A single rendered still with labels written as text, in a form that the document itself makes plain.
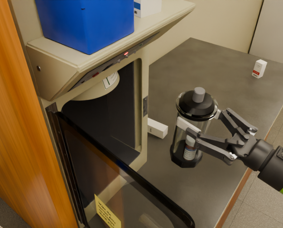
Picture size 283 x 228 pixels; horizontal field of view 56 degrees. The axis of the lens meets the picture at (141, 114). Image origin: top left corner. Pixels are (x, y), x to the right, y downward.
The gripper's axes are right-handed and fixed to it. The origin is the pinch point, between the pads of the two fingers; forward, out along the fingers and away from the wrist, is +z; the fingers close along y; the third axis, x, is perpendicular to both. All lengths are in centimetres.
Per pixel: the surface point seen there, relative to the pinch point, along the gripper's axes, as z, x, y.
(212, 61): 31, 35, -76
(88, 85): 14.3, -15.8, 23.2
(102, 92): 15.9, -10.1, 18.6
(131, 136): 15.9, 16.1, 7.6
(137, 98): 16.8, 1.8, 4.7
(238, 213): -26, 123, -59
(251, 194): -26, 124, -79
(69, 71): 5.1, -29.3, 32.5
